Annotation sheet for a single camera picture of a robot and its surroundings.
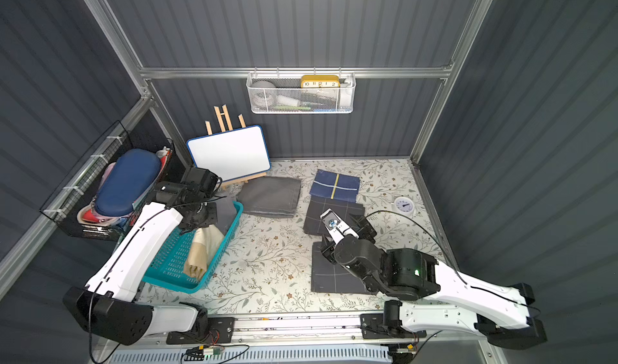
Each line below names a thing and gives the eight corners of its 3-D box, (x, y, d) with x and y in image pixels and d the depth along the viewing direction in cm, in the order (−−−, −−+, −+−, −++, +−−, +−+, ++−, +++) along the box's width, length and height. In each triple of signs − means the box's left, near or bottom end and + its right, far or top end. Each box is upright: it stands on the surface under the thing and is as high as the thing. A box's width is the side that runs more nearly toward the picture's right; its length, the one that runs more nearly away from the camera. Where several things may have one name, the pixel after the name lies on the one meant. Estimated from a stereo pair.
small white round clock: (394, 215, 102) (396, 210, 99) (391, 202, 107) (393, 196, 104) (413, 215, 102) (416, 210, 99) (408, 201, 107) (411, 196, 104)
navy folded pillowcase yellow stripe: (309, 194, 110) (309, 191, 108) (317, 171, 118) (317, 169, 117) (355, 204, 106) (356, 201, 104) (360, 180, 115) (361, 177, 113)
